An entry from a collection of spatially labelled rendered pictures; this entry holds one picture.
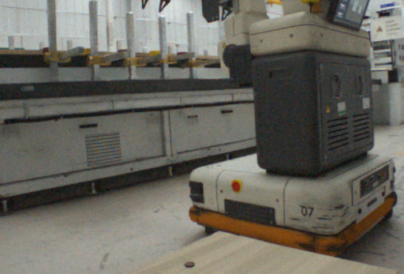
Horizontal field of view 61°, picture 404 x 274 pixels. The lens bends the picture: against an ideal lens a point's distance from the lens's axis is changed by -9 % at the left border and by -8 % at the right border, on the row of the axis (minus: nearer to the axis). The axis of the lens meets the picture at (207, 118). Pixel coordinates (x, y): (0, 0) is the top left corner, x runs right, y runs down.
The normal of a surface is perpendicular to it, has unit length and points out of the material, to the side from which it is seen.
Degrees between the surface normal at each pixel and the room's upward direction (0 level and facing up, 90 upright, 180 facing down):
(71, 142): 90
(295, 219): 90
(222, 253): 0
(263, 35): 90
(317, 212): 90
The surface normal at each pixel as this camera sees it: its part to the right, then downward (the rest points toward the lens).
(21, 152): 0.70, 0.00
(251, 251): -0.06, -1.00
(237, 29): -0.71, 0.08
